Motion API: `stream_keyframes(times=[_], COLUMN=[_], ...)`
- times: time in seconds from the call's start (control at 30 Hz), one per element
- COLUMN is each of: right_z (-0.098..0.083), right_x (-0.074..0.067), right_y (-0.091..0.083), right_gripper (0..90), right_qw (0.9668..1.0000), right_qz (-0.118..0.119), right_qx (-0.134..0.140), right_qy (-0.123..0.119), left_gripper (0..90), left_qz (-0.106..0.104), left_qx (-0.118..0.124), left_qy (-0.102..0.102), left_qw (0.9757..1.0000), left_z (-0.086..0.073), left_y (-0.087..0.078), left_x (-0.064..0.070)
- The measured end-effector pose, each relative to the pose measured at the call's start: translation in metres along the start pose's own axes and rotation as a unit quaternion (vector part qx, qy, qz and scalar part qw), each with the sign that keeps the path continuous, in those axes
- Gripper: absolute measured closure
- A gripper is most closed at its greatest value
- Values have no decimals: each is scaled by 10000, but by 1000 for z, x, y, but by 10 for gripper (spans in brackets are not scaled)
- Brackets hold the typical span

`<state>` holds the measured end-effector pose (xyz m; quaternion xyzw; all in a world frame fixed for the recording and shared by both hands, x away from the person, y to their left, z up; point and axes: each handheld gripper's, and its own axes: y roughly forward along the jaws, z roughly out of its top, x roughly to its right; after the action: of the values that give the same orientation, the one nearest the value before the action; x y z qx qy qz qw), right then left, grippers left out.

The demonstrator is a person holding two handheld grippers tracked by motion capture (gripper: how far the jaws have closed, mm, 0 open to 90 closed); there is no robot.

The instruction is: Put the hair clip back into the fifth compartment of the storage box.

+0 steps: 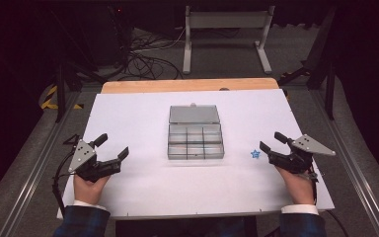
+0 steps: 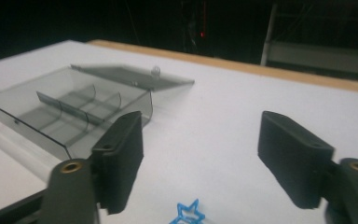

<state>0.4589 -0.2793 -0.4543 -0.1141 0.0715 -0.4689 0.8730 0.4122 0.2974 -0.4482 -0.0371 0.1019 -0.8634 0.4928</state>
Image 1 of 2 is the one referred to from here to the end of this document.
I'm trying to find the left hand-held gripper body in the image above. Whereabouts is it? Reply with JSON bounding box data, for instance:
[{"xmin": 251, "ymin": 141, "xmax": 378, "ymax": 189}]
[{"xmin": 68, "ymin": 139, "xmax": 122, "ymax": 184}]

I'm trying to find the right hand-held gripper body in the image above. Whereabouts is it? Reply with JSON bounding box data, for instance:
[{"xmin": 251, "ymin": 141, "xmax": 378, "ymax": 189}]
[{"xmin": 268, "ymin": 133, "xmax": 337, "ymax": 175}]

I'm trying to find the clear plastic compartment box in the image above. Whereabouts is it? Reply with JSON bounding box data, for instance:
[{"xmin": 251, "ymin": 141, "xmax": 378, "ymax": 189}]
[{"xmin": 167, "ymin": 103, "xmax": 225, "ymax": 161}]

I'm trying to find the person's right hand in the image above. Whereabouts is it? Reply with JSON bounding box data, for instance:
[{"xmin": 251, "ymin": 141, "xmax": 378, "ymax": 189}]
[{"xmin": 274, "ymin": 166, "xmax": 316, "ymax": 206}]

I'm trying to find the person's left hand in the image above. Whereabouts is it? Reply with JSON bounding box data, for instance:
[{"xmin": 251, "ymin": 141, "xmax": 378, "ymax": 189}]
[{"xmin": 73, "ymin": 174, "xmax": 112, "ymax": 205}]

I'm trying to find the black tripod stand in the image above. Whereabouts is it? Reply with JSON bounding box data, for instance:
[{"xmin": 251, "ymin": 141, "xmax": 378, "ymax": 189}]
[
  {"xmin": 47, "ymin": 8, "xmax": 108, "ymax": 123},
  {"xmin": 276, "ymin": 6, "xmax": 339, "ymax": 121}
]

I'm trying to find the yellow black hazard tape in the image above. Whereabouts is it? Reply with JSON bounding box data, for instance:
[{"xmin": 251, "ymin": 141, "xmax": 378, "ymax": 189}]
[{"xmin": 40, "ymin": 84, "xmax": 85, "ymax": 111}]

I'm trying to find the grey metal stand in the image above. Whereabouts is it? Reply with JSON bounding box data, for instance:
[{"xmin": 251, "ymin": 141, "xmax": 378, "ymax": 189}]
[{"xmin": 182, "ymin": 5, "xmax": 275, "ymax": 75}]

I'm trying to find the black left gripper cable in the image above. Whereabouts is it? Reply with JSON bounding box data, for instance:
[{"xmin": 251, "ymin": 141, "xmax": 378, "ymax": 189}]
[{"xmin": 51, "ymin": 133, "xmax": 81, "ymax": 218}]

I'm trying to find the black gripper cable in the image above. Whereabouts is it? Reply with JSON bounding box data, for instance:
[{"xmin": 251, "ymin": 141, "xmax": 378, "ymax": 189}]
[
  {"xmin": 308, "ymin": 164, "xmax": 350, "ymax": 237},
  {"xmin": 51, "ymin": 133, "xmax": 81, "ymax": 218}
]

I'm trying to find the metal floor rail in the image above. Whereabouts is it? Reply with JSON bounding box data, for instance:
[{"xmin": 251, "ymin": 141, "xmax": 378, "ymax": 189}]
[
  {"xmin": 0, "ymin": 91, "xmax": 82, "ymax": 237},
  {"xmin": 310, "ymin": 88, "xmax": 379, "ymax": 237}
]

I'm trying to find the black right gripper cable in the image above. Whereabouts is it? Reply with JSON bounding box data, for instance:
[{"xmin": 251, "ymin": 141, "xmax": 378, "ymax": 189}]
[{"xmin": 308, "ymin": 164, "xmax": 350, "ymax": 237}]

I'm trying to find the bundle of floor cables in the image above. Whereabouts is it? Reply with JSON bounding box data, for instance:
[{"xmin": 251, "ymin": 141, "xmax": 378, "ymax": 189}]
[{"xmin": 117, "ymin": 28, "xmax": 191, "ymax": 82}]

